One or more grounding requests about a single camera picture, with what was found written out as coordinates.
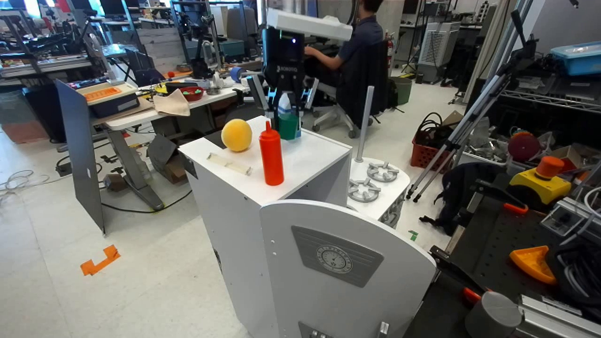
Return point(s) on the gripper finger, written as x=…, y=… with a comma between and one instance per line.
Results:
x=258, y=94
x=307, y=96

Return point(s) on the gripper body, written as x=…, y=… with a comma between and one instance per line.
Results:
x=283, y=56

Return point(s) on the white plastic bottle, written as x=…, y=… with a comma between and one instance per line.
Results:
x=284, y=107

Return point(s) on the blue tape roll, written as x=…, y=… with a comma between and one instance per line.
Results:
x=236, y=75

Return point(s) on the yellow ball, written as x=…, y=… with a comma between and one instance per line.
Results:
x=236, y=135

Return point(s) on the office chair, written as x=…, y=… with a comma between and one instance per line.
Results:
x=361, y=80

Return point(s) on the grey rod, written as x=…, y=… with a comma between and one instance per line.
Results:
x=364, y=122

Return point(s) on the red squeeze bottle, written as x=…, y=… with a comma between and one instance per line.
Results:
x=271, y=157

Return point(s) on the red bowl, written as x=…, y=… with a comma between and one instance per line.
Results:
x=192, y=94

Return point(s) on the clear tape strip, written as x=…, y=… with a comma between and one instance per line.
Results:
x=229, y=164

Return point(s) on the person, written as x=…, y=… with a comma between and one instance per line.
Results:
x=361, y=37

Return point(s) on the beige cloth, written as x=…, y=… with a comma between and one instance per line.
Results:
x=172, y=104

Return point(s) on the green bin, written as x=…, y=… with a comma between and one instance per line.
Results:
x=402, y=90

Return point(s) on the grey toy burner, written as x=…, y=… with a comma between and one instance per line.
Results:
x=382, y=172
x=364, y=190

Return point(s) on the red basket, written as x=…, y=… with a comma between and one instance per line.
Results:
x=425, y=155

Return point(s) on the white desk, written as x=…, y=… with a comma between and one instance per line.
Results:
x=136, y=155

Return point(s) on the white toy kitchen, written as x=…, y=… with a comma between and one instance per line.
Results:
x=300, y=234

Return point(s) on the white portable cooler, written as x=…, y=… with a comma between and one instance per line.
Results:
x=439, y=44

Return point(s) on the box with orange tray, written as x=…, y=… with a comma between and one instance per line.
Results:
x=110, y=99

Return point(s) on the black backpack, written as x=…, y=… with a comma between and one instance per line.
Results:
x=462, y=192

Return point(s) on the dark grey board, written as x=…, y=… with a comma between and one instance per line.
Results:
x=80, y=150

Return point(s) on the red disc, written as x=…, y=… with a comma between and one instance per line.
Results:
x=523, y=146

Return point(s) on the orange floor tape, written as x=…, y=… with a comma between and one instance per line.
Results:
x=99, y=260

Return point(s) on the yellow emergency stop button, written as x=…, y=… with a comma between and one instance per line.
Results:
x=540, y=183

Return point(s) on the blue plastic bin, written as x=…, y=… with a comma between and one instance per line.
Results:
x=580, y=58

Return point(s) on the orange plastic wedge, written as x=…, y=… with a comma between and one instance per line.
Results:
x=533, y=263

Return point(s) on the grey cylinder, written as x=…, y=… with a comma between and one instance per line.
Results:
x=493, y=315

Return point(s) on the grey power strip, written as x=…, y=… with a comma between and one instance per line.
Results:
x=570, y=218

